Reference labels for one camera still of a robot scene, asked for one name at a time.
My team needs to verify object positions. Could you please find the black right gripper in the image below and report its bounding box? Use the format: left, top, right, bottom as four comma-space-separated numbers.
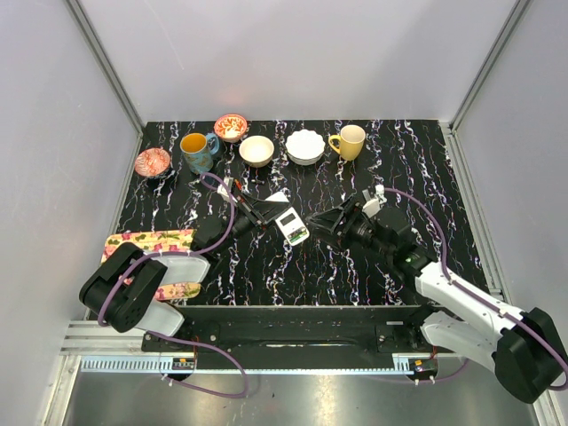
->
305, 194, 393, 258

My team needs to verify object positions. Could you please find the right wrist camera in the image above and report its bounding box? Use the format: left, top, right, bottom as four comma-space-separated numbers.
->
362, 185, 387, 218

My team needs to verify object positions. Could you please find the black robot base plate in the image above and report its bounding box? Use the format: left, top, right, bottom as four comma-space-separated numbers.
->
176, 305, 435, 353

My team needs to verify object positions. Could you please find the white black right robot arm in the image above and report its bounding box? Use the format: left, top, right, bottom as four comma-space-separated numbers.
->
307, 197, 567, 404

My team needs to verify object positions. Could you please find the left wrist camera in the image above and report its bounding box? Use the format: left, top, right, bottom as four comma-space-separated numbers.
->
217, 177, 234, 197

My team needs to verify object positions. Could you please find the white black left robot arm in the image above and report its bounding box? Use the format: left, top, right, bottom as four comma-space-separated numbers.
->
79, 192, 290, 351

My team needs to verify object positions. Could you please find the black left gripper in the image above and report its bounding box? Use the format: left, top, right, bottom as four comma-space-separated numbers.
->
216, 193, 292, 255

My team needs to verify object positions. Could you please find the white scalloped bowl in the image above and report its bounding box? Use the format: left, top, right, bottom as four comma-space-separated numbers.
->
285, 129, 326, 166

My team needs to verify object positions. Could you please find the left aluminium frame post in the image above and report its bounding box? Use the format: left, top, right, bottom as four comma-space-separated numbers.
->
66, 0, 146, 130

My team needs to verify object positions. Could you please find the floral rectangular tray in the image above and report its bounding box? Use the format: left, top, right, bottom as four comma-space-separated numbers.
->
101, 229, 201, 304

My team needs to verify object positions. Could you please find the aluminium table edge rail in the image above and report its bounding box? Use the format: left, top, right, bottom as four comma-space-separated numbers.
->
59, 319, 543, 356

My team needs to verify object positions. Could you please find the orange floral bowl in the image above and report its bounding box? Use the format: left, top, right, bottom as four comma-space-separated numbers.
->
214, 114, 249, 143

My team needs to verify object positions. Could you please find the white battery cover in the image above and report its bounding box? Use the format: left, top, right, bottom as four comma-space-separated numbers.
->
266, 191, 288, 202

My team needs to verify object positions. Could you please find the aluminium corner frame post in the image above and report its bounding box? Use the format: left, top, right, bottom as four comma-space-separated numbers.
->
450, 0, 532, 132

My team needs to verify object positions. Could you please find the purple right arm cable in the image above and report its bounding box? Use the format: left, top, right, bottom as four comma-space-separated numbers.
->
383, 187, 568, 391

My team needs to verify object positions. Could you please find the cream round bowl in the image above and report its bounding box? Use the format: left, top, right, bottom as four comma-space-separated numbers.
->
239, 136, 274, 168

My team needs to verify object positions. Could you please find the red patterned small dish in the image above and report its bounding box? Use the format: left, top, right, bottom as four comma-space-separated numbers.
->
134, 147, 171, 178

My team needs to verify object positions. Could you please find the blue patterned mug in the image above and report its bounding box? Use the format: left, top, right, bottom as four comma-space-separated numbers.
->
180, 133, 220, 175

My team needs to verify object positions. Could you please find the white remote control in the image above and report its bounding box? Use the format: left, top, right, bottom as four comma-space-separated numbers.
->
275, 207, 310, 247

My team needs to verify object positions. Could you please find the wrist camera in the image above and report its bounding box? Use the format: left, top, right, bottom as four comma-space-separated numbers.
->
217, 177, 234, 197
362, 185, 387, 218

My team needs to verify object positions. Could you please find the yellow mug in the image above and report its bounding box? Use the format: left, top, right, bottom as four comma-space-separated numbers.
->
327, 124, 367, 161

